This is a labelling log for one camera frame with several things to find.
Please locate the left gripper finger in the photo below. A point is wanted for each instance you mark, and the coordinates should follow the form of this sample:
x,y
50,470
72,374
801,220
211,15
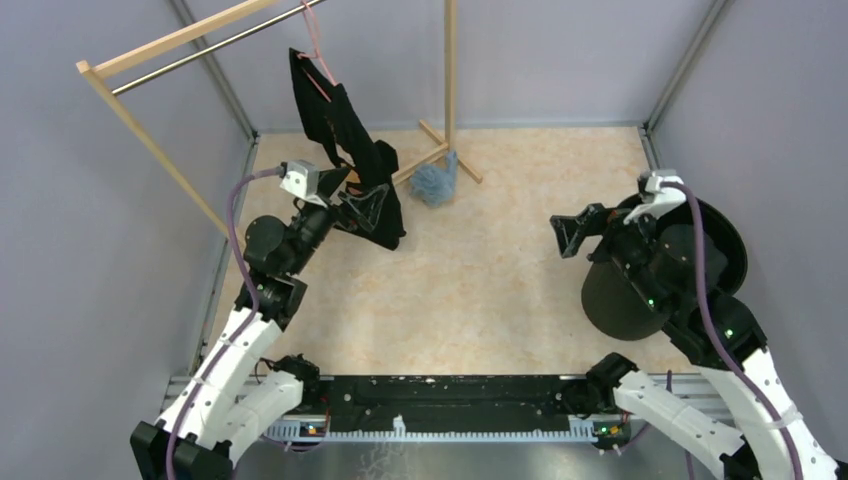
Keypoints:
x,y
329,181
360,211

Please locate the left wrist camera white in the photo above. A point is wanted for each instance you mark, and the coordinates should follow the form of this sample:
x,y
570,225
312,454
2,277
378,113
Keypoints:
x,y
300,179

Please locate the pink clothes hanger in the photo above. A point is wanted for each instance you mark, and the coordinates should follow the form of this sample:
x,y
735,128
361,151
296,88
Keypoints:
x,y
314,32

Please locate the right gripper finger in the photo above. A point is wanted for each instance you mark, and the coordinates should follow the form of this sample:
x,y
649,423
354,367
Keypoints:
x,y
594,216
569,235

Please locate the black garment on hanger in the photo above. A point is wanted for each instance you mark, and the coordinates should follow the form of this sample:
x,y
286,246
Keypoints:
x,y
328,118

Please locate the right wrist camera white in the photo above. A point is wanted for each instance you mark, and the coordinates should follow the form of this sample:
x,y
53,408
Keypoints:
x,y
659,194

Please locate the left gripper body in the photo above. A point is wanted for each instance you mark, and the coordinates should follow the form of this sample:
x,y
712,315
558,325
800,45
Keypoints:
x,y
312,224

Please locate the blue plastic trash bag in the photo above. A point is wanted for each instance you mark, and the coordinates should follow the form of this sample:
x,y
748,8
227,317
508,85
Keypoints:
x,y
434,185

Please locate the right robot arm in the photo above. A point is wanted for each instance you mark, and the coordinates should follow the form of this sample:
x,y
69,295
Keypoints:
x,y
768,437

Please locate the black trash bin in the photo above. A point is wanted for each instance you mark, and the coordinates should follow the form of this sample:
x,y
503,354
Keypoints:
x,y
661,296

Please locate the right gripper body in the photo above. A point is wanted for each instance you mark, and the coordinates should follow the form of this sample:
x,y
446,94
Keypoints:
x,y
626,245

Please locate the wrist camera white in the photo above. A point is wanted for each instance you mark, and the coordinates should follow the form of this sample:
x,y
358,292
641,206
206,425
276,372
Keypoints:
x,y
300,179
659,194

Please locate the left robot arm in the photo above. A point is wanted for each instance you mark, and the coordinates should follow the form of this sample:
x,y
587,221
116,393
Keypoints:
x,y
209,426

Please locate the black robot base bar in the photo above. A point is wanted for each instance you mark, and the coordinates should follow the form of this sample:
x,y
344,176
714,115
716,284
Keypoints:
x,y
499,406

